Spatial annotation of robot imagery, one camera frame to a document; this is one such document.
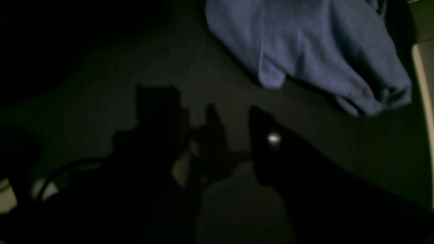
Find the light blue t-shirt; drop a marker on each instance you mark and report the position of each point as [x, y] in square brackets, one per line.
[339, 46]

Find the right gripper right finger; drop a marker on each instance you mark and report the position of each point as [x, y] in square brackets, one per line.
[324, 203]

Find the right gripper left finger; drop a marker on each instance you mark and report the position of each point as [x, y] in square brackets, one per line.
[112, 204]

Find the black table cloth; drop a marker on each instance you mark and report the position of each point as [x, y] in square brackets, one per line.
[69, 72]

